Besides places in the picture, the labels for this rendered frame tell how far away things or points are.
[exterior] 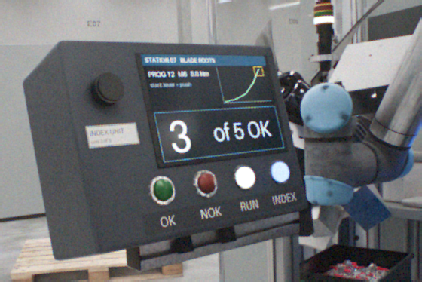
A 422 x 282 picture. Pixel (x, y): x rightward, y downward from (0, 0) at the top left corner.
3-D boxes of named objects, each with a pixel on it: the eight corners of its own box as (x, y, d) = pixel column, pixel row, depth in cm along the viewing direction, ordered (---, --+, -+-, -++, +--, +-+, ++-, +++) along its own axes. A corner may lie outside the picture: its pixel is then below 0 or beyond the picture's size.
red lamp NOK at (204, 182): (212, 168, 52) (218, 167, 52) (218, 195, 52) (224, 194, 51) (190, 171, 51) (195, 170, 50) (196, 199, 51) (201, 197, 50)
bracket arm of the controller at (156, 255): (282, 229, 70) (282, 206, 70) (300, 232, 68) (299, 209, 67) (126, 266, 57) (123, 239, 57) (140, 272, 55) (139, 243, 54)
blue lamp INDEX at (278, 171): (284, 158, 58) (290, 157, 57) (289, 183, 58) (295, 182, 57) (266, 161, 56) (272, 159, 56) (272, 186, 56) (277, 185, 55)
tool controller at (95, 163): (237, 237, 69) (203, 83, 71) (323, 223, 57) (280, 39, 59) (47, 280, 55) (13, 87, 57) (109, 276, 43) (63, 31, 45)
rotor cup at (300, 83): (288, 108, 145) (261, 77, 138) (337, 91, 135) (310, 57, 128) (279, 149, 137) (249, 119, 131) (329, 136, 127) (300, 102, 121)
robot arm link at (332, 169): (377, 199, 88) (377, 133, 87) (331, 209, 82) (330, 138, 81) (340, 194, 95) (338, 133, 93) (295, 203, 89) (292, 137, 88)
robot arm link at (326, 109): (299, 139, 82) (298, 83, 81) (305, 135, 93) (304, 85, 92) (353, 137, 80) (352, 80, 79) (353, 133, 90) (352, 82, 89)
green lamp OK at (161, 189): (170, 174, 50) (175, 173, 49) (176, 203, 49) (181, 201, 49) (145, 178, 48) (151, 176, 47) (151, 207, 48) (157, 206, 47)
